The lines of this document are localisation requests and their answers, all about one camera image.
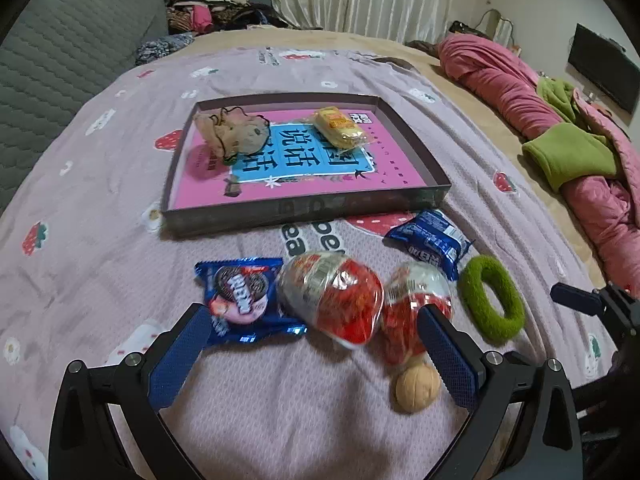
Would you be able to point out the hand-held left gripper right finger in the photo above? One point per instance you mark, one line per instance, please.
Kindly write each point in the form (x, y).
(447, 360)

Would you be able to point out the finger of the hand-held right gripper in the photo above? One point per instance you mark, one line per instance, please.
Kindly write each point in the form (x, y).
(575, 300)

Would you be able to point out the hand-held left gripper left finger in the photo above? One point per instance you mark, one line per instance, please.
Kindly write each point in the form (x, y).
(177, 360)

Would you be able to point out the walnut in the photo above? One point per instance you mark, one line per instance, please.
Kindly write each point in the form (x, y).
(417, 390)

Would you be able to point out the blue cookie packet pink strawberry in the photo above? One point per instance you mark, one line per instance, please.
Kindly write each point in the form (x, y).
(240, 300)

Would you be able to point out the red white egg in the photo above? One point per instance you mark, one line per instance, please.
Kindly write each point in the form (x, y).
(330, 300)
(405, 310)

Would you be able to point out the shallow box tray pink print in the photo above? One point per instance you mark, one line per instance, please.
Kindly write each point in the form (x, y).
(400, 170)

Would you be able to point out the green fleece cloth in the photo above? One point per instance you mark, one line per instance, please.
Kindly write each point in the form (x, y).
(570, 152)

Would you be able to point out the lavender printed blanket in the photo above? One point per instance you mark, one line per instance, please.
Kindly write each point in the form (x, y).
(110, 220)

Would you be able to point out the pink quilt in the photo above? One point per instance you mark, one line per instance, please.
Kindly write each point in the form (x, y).
(495, 85)

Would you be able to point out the black television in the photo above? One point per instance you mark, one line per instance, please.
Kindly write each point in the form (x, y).
(597, 67)

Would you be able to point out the yellow snack cake packet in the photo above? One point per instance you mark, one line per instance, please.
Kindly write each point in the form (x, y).
(340, 127)

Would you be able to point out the grey quilted headboard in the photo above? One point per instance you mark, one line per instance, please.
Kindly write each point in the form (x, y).
(65, 70)

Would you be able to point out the dark floral cloth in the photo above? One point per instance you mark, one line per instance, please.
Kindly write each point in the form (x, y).
(160, 47)

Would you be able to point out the pile of clothes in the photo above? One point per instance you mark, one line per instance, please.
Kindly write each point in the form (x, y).
(215, 2)

